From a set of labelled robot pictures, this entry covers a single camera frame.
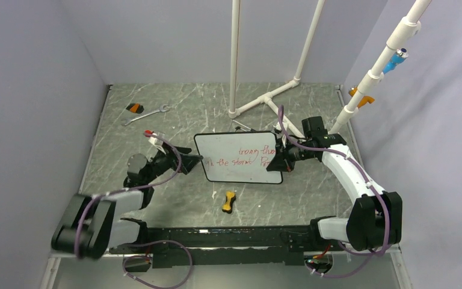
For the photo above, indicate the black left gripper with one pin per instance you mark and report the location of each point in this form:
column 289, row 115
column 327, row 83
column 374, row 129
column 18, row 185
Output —
column 188, row 161

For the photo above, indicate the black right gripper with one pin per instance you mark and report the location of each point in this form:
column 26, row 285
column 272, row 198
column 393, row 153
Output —
column 278, row 162

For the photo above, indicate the white whiteboard black frame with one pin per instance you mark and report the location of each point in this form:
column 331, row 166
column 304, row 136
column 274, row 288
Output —
column 240, row 157

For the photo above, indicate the yellow black round eraser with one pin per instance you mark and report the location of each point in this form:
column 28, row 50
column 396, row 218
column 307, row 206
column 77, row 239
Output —
column 227, row 206

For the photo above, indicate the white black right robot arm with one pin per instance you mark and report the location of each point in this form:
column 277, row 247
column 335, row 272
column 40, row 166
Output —
column 376, row 216

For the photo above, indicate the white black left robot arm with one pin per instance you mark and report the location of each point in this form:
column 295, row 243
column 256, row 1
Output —
column 91, row 225

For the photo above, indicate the silver open-end wrench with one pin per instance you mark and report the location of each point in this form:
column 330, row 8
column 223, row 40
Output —
column 162, row 109

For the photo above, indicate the black orange small tool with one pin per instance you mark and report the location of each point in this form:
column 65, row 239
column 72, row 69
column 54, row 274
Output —
column 135, row 108

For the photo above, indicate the blue clip on pipe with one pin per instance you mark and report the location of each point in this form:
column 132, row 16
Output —
column 397, row 58

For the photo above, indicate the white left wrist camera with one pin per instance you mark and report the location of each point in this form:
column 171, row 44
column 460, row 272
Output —
column 154, row 140

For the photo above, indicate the metal wire whiteboard stand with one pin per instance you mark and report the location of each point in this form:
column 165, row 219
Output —
column 239, row 127

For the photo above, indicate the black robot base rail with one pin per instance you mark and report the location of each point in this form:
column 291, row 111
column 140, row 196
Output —
column 288, row 245

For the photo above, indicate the aluminium extrusion rail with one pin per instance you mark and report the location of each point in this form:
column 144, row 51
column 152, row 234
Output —
column 375, row 251

